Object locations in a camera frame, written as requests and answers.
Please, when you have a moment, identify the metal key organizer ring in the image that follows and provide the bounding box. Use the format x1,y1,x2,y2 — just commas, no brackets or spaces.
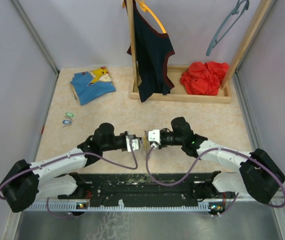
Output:
142,130,150,160

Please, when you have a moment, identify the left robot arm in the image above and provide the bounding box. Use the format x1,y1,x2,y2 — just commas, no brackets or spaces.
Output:
0,122,140,213

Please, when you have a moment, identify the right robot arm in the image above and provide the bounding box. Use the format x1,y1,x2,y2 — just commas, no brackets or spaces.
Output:
156,117,285,204

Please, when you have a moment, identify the wooden clothes rack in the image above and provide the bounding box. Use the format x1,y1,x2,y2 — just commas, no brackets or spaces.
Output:
122,0,273,104

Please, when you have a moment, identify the green key tag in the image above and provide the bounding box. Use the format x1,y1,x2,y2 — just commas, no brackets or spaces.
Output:
65,112,74,118

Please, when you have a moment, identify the blue key tag upper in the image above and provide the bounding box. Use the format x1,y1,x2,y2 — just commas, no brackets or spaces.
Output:
62,119,72,125

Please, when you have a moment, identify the blue pikachu shirt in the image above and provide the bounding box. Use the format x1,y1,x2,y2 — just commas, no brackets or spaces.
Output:
70,66,116,106

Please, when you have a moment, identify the red crumpled cloth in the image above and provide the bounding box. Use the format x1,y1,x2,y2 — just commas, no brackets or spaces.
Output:
180,61,229,96

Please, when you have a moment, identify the dark navy tank top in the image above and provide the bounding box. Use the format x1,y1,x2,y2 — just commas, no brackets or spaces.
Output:
131,0,175,103

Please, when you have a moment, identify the teal clothes hanger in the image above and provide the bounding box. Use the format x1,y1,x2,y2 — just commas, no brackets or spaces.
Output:
205,0,250,57

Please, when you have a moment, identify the orange clothes hanger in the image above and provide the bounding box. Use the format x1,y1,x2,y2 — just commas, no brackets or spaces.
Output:
136,0,167,34

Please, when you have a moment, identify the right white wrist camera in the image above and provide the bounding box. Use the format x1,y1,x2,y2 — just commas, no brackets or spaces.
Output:
147,129,161,149

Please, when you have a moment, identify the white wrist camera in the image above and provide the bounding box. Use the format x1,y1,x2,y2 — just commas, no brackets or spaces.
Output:
147,129,161,149
126,135,142,152

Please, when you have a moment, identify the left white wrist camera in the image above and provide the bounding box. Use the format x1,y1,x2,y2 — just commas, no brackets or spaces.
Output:
126,135,142,152

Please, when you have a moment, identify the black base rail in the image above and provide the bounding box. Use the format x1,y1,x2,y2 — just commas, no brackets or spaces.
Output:
58,171,236,208

